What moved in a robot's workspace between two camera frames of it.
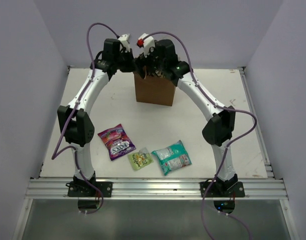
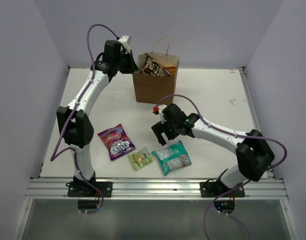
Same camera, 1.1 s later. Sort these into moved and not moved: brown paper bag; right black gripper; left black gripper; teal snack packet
Moved: right black gripper
Not moved: teal snack packet; left black gripper; brown paper bag
